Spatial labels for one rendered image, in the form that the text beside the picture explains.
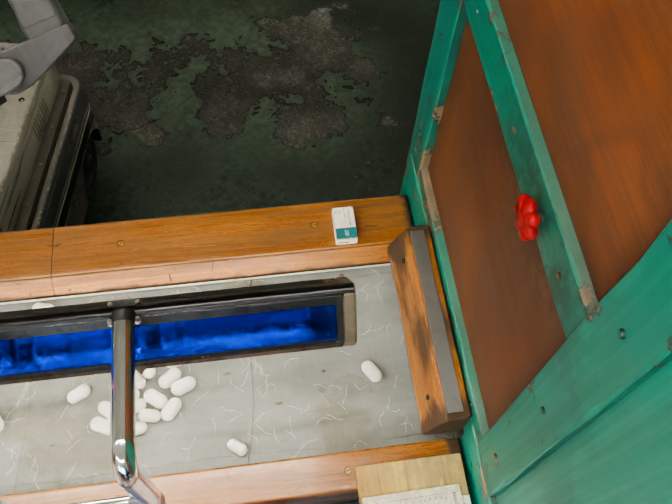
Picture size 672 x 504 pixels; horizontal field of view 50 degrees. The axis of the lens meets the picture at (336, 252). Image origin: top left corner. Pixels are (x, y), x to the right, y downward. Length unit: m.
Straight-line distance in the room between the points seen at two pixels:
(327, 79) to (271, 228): 1.27
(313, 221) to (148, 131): 1.20
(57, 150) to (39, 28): 0.85
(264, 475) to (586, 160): 0.64
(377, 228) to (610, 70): 0.69
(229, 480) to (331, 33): 1.80
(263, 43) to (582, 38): 1.96
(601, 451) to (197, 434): 0.62
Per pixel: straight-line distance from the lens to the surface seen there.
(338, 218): 1.18
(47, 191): 1.84
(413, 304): 1.07
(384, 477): 1.05
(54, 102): 1.97
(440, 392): 1.00
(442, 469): 1.06
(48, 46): 1.07
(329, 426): 1.10
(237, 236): 1.19
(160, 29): 2.61
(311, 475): 1.05
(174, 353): 0.80
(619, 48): 0.57
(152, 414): 1.10
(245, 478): 1.06
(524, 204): 0.67
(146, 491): 0.79
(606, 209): 0.60
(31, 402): 1.18
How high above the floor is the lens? 1.80
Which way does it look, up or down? 61 degrees down
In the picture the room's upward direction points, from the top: 5 degrees clockwise
